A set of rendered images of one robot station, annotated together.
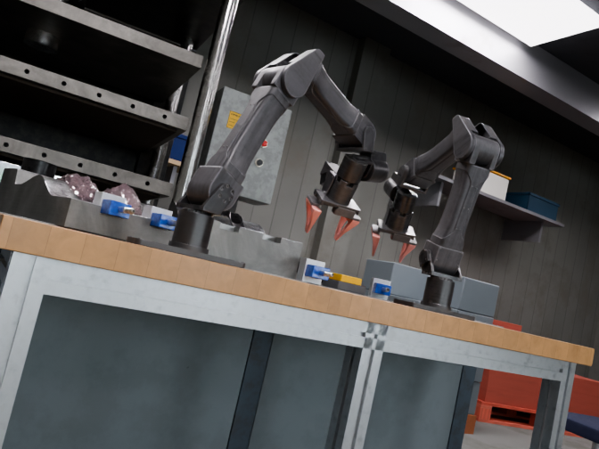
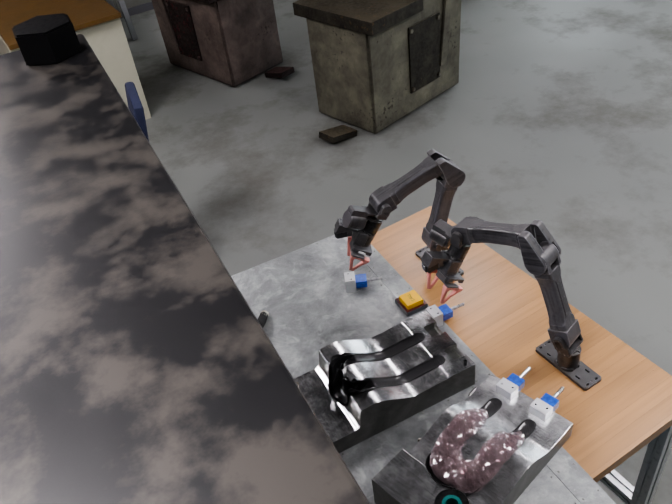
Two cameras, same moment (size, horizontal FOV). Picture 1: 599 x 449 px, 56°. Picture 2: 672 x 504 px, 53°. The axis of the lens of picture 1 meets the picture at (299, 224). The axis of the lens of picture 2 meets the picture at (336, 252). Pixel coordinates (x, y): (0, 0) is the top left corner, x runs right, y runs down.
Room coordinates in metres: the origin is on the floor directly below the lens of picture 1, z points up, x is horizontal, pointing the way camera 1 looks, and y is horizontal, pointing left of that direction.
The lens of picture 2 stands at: (1.55, 1.48, 2.39)
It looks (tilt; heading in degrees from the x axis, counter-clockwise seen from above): 39 degrees down; 273
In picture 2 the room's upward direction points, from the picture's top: 8 degrees counter-clockwise
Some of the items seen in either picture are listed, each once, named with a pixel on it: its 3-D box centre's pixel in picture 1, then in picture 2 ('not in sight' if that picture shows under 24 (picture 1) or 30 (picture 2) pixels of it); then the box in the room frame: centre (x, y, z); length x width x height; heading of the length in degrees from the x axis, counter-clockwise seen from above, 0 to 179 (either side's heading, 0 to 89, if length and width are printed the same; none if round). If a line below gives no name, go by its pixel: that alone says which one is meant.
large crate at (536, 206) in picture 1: (528, 207); not in sight; (5.86, -2.31, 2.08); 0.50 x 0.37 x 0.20; 120
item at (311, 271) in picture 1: (319, 273); (446, 311); (1.30, -0.07, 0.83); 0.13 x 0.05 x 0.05; 23
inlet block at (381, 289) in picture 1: (382, 289); (363, 280); (1.56, -0.26, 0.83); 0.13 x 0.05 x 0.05; 2
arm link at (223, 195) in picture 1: (204, 198); (567, 340); (0.99, 0.17, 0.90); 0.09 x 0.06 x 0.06; 45
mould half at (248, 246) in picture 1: (220, 236); (378, 375); (1.55, 0.20, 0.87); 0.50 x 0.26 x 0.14; 25
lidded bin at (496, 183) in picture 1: (479, 184); not in sight; (5.47, -1.64, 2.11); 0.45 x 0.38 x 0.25; 120
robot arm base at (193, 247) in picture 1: (192, 232); (568, 355); (0.98, 0.18, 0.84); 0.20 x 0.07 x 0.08; 120
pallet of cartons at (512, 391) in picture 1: (514, 370); not in sight; (5.41, -2.30, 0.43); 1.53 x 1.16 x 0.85; 120
